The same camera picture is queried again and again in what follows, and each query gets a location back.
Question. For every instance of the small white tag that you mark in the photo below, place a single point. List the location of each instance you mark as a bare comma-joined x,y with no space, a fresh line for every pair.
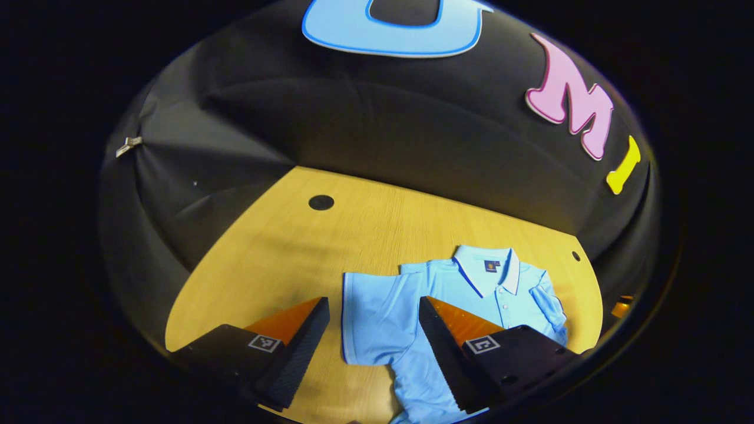
128,145

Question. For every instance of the large black table grommet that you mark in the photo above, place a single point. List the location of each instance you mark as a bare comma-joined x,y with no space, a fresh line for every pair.
321,202

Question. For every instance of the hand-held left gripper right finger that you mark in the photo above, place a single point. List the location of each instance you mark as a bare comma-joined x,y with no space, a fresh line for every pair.
442,359

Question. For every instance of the light blue T-shirt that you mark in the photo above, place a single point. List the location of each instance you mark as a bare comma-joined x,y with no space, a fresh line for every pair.
377,318

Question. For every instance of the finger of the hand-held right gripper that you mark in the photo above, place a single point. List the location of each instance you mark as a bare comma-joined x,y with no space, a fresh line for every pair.
622,307

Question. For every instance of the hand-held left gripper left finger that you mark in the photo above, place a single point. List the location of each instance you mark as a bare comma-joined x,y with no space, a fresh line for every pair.
297,359

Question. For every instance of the black backdrop cloth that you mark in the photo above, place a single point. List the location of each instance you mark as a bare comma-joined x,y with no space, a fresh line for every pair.
383,118

